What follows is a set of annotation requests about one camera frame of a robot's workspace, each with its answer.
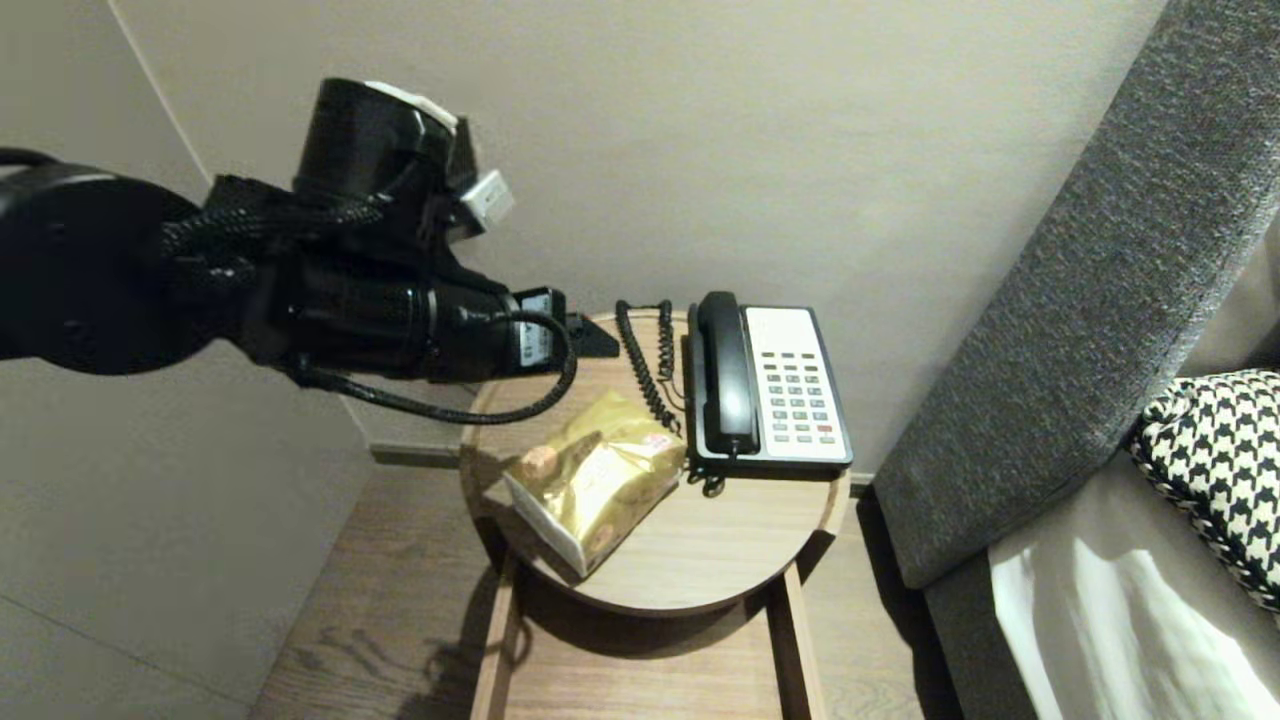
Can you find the white bed sheet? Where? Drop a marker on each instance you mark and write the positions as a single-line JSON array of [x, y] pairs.
[[1130, 620]]

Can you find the black and white desk telephone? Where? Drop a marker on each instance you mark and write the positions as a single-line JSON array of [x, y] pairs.
[[795, 335]]

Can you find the grey wall baseboard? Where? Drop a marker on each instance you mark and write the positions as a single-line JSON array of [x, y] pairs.
[[415, 458]]

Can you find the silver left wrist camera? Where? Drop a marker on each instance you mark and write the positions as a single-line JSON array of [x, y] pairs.
[[488, 200]]

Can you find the black telephone handset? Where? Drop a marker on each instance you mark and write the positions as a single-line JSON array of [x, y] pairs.
[[725, 375]]

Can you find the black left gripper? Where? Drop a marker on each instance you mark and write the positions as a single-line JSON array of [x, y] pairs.
[[400, 320]]

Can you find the grey fabric headboard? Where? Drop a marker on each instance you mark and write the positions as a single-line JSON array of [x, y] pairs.
[[1080, 300]]

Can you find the houndstooth pillow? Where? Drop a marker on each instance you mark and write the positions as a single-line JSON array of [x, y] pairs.
[[1220, 460]]

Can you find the gold tissue pack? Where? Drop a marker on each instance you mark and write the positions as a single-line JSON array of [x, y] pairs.
[[600, 480]]

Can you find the grey upholstered bed frame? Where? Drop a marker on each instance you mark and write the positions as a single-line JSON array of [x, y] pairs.
[[970, 650]]

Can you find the round wooden bedside table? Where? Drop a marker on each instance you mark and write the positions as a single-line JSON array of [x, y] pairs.
[[720, 540]]

